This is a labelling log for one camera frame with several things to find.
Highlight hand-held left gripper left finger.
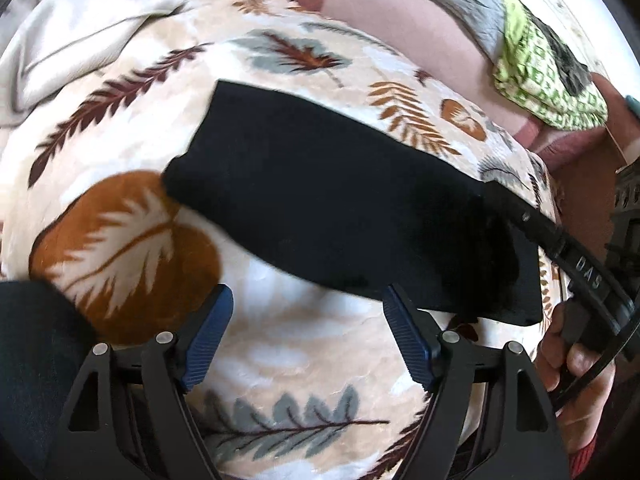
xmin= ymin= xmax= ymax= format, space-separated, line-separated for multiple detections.
xmin=47 ymin=282 xmax=235 ymax=480

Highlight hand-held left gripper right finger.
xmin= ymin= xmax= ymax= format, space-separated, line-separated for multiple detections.
xmin=381 ymin=282 xmax=573 ymax=480

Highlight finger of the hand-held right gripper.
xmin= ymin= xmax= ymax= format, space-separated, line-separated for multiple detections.
xmin=481 ymin=180 xmax=571 ymax=261

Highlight black pants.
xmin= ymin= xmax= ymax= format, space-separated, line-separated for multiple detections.
xmin=161 ymin=79 xmax=545 ymax=326

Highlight person's right forearm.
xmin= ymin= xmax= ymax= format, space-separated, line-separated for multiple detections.
xmin=567 ymin=430 xmax=606 ymax=480

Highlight person's right hand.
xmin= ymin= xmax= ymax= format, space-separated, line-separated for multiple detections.
xmin=535 ymin=302 xmax=618 ymax=456

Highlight reddish brown padded cushion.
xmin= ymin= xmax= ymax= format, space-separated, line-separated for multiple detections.
xmin=520 ymin=72 xmax=626 ymax=171

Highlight leaf print plush blanket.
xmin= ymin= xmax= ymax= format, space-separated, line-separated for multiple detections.
xmin=0 ymin=0 xmax=566 ymax=480

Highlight green patterned quilt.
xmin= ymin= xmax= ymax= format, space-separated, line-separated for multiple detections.
xmin=492 ymin=0 xmax=608 ymax=128

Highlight dark grey cloth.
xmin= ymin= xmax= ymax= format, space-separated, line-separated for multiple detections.
xmin=530 ymin=12 xmax=593 ymax=96

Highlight person's dark clothed leg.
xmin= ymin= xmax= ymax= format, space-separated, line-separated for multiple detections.
xmin=0 ymin=280 xmax=101 ymax=480

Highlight pink quilted bed sheet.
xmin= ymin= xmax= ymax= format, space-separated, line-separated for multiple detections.
xmin=292 ymin=0 xmax=546 ymax=153

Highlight beige crumpled cloth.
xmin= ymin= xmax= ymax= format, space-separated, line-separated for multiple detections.
xmin=0 ymin=0 xmax=236 ymax=126

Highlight brown upholstered bed frame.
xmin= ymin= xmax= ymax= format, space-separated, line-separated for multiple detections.
xmin=555 ymin=110 xmax=631 ymax=261

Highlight black cable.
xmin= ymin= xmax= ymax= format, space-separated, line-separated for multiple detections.
xmin=547 ymin=305 xmax=640 ymax=413

